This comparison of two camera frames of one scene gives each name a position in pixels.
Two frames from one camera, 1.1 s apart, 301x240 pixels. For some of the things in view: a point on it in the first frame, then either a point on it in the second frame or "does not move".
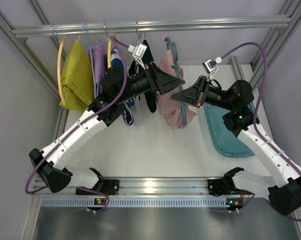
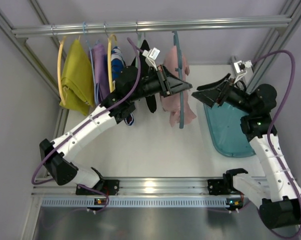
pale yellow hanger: [59, 71] does not move
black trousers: [150, 96] does not move
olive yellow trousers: [77, 79] does not move
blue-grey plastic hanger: [175, 52] to [179, 69]
